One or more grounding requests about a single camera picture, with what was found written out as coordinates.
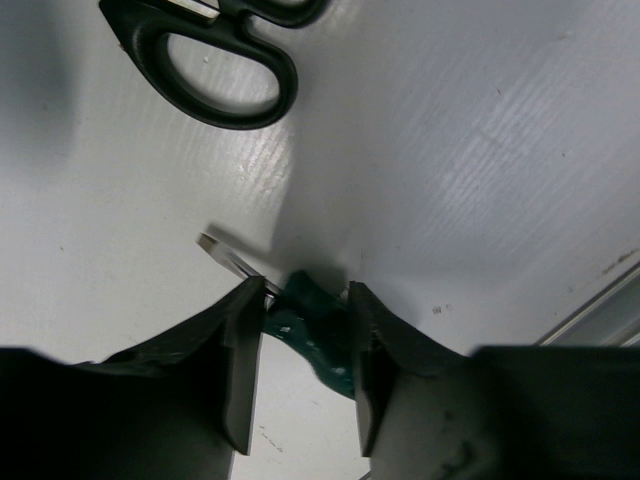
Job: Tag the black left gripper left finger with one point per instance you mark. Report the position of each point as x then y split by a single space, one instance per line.
176 406

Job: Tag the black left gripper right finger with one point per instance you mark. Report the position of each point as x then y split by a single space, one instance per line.
503 412

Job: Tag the stubby green handled screwdriver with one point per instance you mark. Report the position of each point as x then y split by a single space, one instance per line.
313 323

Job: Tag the aluminium front rail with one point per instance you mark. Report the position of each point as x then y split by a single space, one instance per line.
611 318

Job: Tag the black handled scissors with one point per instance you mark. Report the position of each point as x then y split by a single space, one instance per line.
203 58

